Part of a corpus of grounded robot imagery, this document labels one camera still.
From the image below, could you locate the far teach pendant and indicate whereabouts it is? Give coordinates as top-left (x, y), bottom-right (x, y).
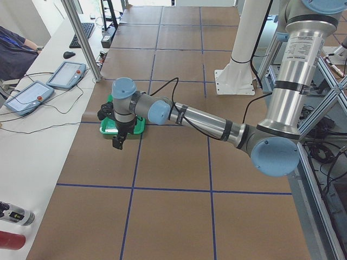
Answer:
top-left (47, 61), bottom-right (86, 89)

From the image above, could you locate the black computer mouse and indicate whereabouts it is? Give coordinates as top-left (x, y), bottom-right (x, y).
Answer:
top-left (63, 51), bottom-right (75, 59)

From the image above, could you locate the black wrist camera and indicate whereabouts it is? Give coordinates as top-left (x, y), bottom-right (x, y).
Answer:
top-left (97, 102), bottom-right (115, 121)

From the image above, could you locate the aluminium side frame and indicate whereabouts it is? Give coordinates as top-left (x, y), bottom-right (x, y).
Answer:
top-left (260, 40), bottom-right (347, 260)

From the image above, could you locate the aluminium frame post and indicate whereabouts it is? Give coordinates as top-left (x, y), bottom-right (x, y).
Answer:
top-left (61, 0), bottom-right (102, 82)

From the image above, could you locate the seated person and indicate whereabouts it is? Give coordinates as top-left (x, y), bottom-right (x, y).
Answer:
top-left (1, 27), bottom-right (43, 81)

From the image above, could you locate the teach pendant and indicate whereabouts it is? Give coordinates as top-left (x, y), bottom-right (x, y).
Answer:
top-left (4, 81), bottom-right (54, 116)
top-left (47, 61), bottom-right (86, 89)

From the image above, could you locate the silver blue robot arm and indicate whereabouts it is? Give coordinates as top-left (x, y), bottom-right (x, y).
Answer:
top-left (111, 1), bottom-right (346, 177)

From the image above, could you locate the green plastic tray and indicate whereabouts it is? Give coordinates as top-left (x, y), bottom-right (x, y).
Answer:
top-left (99, 94), bottom-right (147, 141)

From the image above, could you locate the silver spray can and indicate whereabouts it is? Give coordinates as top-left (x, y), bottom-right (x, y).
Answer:
top-left (1, 202), bottom-right (35, 226)

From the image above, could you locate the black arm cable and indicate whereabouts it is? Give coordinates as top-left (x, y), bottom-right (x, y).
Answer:
top-left (135, 77), bottom-right (274, 141)

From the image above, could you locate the black keyboard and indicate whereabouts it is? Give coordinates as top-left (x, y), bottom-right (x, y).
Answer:
top-left (69, 22), bottom-right (95, 49)

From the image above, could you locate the white pedestal column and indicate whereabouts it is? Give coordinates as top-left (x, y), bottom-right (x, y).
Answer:
top-left (215, 0), bottom-right (272, 95)

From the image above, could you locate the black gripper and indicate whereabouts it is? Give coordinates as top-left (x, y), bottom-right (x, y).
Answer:
top-left (112, 121), bottom-right (135, 150)

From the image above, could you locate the near teach pendant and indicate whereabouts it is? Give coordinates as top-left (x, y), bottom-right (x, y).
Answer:
top-left (4, 81), bottom-right (54, 116)

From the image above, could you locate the red cylinder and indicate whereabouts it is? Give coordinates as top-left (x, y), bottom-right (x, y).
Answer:
top-left (0, 231), bottom-right (26, 250)

